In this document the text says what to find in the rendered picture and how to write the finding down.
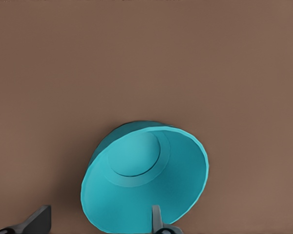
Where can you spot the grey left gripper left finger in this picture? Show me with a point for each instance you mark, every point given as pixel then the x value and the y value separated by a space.
pixel 34 223

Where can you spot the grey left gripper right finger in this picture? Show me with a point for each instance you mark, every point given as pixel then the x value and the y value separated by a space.
pixel 158 221

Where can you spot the teal bowl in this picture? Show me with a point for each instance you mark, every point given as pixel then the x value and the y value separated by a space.
pixel 146 185

